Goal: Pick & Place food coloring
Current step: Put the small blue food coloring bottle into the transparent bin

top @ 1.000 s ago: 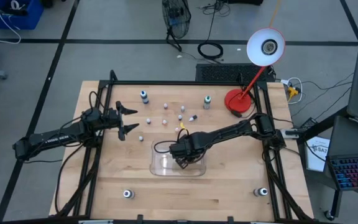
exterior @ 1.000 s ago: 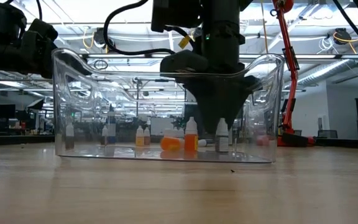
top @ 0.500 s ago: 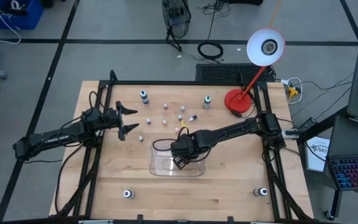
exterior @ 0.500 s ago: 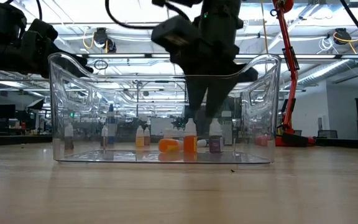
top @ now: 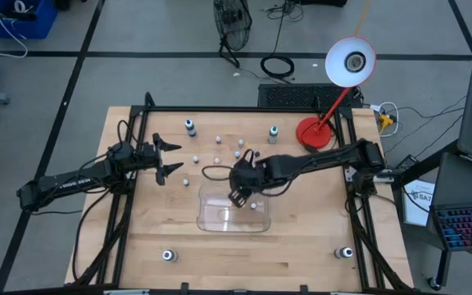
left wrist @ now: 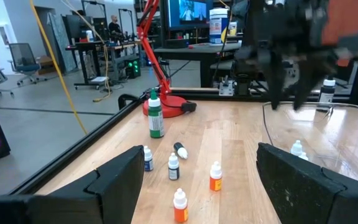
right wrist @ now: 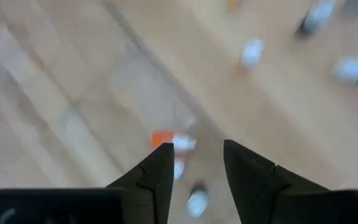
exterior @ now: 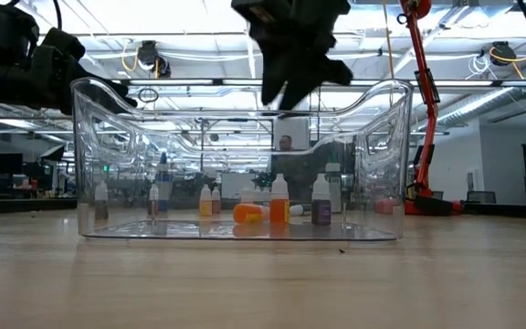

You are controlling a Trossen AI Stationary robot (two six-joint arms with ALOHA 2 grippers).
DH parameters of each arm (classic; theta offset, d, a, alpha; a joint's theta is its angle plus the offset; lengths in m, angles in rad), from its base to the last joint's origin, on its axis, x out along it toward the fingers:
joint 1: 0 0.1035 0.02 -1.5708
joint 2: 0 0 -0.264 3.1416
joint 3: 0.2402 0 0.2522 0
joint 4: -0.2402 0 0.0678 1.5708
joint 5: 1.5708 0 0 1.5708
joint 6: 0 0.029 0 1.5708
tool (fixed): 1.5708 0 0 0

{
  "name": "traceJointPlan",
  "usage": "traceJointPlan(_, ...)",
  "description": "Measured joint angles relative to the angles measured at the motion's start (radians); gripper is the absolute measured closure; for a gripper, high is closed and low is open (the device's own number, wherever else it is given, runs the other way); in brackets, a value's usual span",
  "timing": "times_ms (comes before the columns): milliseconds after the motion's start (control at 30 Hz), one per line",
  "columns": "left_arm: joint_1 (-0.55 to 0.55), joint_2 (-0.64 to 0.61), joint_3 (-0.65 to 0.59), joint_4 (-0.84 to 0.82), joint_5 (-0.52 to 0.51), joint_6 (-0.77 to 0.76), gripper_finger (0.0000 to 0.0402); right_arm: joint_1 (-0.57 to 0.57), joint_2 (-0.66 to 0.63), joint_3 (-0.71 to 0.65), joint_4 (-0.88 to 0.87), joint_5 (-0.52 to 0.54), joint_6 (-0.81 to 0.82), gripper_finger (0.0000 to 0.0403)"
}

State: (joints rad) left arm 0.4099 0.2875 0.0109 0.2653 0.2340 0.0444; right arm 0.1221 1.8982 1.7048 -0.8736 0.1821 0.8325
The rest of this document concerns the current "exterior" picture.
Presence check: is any large blue food coloring bottle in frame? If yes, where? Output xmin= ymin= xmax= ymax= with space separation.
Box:
xmin=156 ymin=152 xmax=172 ymax=214

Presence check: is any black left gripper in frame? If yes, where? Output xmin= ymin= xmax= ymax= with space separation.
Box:
xmin=0 ymin=45 xmax=139 ymax=115

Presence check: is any clear plastic bin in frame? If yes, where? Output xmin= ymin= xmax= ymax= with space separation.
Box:
xmin=69 ymin=76 xmax=415 ymax=242

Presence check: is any black computer monitor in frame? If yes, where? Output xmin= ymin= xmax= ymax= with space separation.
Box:
xmin=0 ymin=153 xmax=24 ymax=175

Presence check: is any black mesh chair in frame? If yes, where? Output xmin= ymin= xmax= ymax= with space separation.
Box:
xmin=466 ymin=190 xmax=497 ymax=205

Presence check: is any black aluminium table frame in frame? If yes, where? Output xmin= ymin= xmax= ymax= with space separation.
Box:
xmin=0 ymin=196 xmax=526 ymax=219

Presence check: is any red articulated desk lamp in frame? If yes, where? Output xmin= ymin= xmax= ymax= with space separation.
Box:
xmin=397 ymin=0 xmax=465 ymax=217

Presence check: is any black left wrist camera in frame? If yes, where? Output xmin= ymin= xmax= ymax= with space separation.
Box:
xmin=34 ymin=26 xmax=87 ymax=69

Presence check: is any whiteboard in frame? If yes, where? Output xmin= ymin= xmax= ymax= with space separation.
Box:
xmin=220 ymin=172 xmax=256 ymax=200

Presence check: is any yellow hanging cable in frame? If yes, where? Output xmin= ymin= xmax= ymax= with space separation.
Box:
xmin=381 ymin=0 xmax=395 ymax=109

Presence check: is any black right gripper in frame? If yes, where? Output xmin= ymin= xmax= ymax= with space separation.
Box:
xmin=230 ymin=0 xmax=354 ymax=111

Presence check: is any black ceiling cable reel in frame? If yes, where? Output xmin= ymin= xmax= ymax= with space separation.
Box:
xmin=137 ymin=39 xmax=173 ymax=79
xmin=489 ymin=40 xmax=518 ymax=68

